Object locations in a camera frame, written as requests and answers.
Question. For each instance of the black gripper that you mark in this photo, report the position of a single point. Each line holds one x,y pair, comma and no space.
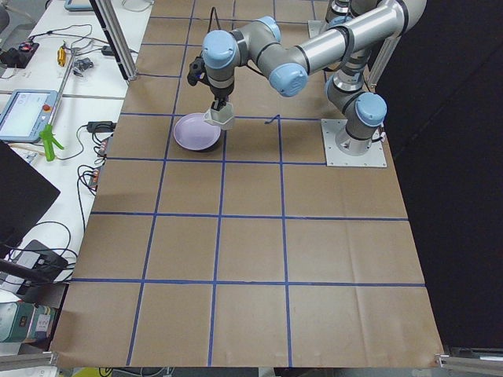
220,95

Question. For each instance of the white faceted mug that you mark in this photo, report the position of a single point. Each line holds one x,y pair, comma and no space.
223,118

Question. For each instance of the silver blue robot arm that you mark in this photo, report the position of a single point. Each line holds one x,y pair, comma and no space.
346,38

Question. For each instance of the lilac plate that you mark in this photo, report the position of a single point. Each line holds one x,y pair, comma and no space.
193,133

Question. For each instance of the black power adapter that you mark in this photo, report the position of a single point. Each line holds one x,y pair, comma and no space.
100,126

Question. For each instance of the brown paper table cover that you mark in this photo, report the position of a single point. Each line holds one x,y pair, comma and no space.
255,254

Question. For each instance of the yellow utility knife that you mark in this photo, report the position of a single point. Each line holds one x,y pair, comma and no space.
61,56

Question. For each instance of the blue teach pendant tablet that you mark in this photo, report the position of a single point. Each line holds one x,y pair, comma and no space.
26,114

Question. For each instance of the black electronic device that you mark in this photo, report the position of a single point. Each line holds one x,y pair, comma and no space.
19,57

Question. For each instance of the black monitor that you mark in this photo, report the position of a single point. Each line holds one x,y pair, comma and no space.
25,197

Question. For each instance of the teal box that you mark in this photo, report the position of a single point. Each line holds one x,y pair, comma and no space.
26,322

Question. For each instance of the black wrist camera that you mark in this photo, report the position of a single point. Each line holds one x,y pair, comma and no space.
197,72

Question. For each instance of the aluminium frame post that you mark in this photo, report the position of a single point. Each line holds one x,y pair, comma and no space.
109,22

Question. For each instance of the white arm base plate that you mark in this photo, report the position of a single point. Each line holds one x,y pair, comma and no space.
341,150

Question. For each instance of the green handled reacher tool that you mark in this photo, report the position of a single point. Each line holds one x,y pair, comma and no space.
46,135

